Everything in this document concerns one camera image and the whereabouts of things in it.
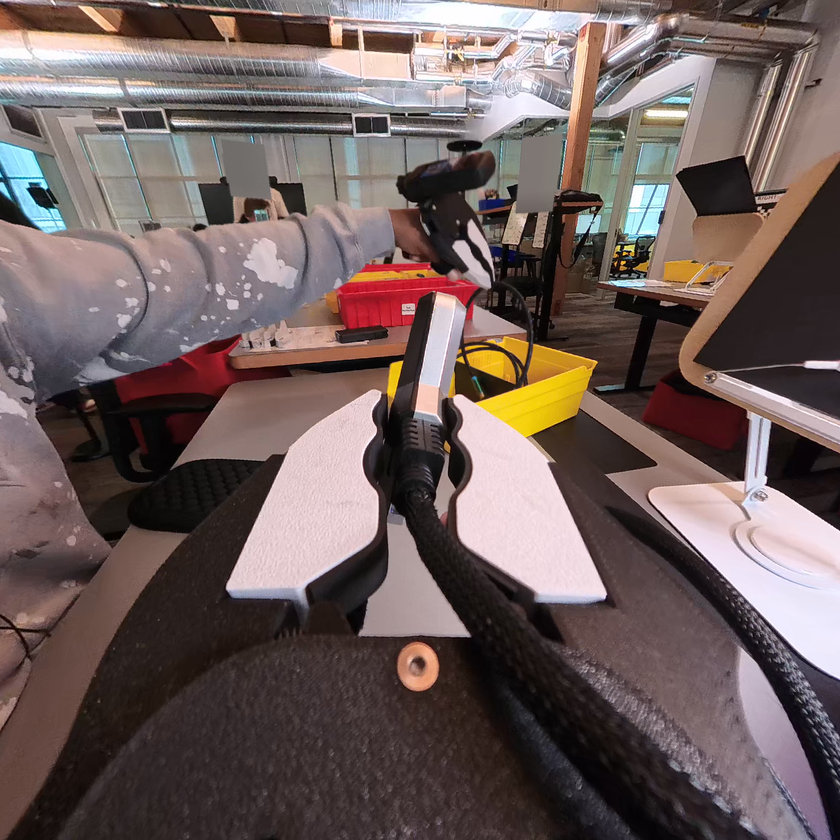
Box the green-plug braided hdmi cable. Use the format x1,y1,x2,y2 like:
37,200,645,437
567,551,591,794
457,340,528,400
489,279,537,389

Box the thin black earphone cable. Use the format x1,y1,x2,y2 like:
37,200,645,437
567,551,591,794
0,613,50,664

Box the black tall stand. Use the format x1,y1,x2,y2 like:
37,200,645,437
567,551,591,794
538,189,605,342

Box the narrow silver air duct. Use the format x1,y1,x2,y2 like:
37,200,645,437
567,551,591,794
92,110,490,137

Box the black office chair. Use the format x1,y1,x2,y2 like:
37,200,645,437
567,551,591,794
85,387,219,481

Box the person's left hand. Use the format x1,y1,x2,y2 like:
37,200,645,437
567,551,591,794
390,206,438,263

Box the white stand with black board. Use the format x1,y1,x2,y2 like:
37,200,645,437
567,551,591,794
648,152,840,690

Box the wooden post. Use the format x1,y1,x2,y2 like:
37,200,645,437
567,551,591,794
551,23,608,316

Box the wide silver air duct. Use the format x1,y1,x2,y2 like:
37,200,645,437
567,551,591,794
0,29,578,109

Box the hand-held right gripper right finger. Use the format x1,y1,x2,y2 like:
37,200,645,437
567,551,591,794
448,394,609,606

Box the row of white printed parts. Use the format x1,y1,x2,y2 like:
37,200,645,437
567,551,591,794
239,320,291,350

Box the dark wooden desk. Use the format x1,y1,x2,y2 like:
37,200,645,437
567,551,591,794
597,279,716,395

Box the silver hub with braided cable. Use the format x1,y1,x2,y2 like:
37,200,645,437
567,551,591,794
384,292,840,840

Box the wooden top table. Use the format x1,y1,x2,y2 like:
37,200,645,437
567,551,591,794
230,301,526,370

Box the person's left forearm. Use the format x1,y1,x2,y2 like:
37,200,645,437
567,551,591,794
0,202,396,404

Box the red plastic bin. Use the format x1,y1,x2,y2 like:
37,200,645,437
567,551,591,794
338,262,481,329

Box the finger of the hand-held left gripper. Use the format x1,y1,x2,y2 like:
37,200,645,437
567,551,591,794
448,226,481,280
467,218,497,291

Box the red tote bag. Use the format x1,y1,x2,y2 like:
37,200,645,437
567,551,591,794
118,338,290,427
643,371,749,451

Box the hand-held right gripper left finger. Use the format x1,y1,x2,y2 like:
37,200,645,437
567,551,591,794
225,389,389,627

